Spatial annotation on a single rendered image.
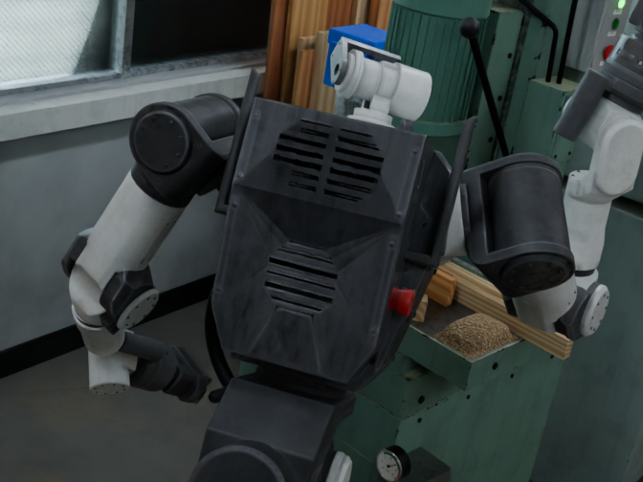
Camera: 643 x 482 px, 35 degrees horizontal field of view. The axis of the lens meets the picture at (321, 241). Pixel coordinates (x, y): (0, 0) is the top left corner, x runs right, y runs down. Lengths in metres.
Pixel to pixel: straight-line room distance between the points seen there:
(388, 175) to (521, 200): 0.20
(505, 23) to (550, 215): 0.77
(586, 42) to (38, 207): 1.66
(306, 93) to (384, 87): 1.99
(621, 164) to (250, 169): 0.53
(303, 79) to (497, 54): 1.39
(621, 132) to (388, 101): 0.31
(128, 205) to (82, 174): 1.73
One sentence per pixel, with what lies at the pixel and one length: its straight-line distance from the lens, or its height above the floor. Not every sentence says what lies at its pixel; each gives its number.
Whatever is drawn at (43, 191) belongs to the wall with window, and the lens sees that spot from 3.03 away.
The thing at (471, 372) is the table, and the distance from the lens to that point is 1.77.
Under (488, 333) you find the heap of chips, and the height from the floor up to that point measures 0.93.
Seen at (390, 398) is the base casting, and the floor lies 0.74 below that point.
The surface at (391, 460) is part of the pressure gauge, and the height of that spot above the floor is 0.67.
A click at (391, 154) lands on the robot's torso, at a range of 1.11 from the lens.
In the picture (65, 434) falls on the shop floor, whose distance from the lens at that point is 2.98.
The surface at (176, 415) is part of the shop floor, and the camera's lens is 3.08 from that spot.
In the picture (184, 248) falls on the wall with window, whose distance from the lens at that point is 3.53.
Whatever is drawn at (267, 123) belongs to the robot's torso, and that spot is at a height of 1.40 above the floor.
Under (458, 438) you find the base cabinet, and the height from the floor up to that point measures 0.59.
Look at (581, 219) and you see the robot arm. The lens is 1.47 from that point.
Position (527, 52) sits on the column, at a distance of 2.01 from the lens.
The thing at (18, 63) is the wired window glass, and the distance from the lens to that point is 2.93.
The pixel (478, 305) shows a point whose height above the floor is 0.92.
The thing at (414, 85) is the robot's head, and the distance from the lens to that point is 1.32.
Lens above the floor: 1.75
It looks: 24 degrees down
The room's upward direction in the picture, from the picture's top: 9 degrees clockwise
